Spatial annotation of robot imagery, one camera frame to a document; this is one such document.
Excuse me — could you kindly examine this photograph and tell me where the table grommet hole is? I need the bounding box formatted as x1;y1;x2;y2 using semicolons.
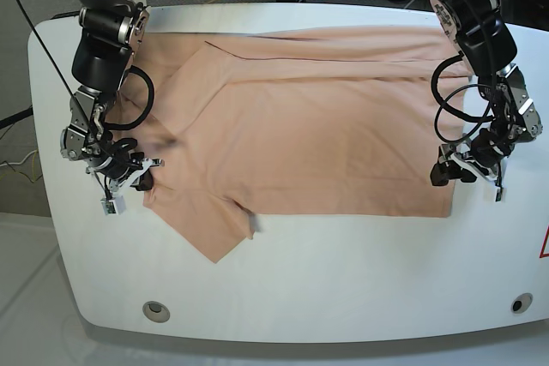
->
511;293;533;314
142;301;171;323

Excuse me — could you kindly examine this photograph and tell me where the peach T-shirt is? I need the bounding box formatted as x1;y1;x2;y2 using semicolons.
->
130;26;463;262

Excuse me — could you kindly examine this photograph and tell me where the left table grommet hole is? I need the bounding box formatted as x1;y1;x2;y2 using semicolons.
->
142;301;171;323

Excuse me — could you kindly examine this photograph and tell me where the black bar at left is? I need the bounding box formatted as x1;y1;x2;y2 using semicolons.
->
0;106;33;129

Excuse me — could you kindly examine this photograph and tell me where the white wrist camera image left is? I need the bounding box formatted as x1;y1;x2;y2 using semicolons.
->
100;197;126;215

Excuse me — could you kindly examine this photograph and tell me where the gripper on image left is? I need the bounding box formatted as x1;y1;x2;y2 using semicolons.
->
85;138;165;199

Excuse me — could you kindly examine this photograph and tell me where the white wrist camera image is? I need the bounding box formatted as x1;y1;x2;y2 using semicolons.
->
494;186;506;202
100;197;126;215

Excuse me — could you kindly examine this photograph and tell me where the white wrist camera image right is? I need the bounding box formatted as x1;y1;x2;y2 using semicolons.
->
494;186;506;202

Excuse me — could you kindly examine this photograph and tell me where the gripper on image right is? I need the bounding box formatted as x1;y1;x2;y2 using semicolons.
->
430;129;510;187

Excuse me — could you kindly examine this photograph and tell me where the yellow cable on floor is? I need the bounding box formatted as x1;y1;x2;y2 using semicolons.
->
0;152;40;185

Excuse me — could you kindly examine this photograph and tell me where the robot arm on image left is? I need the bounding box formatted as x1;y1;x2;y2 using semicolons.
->
61;0;160;206

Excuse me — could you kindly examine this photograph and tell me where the red triangle sticker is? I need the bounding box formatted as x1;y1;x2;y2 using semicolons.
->
540;227;549;258

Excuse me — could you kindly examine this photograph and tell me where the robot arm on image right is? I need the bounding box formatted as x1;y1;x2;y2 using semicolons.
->
430;0;543;189

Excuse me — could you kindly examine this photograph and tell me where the white cable on floor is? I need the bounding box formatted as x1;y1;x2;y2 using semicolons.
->
0;149;39;170

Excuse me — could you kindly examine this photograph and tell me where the right table grommet hole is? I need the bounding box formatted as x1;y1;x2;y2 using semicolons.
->
511;293;533;314

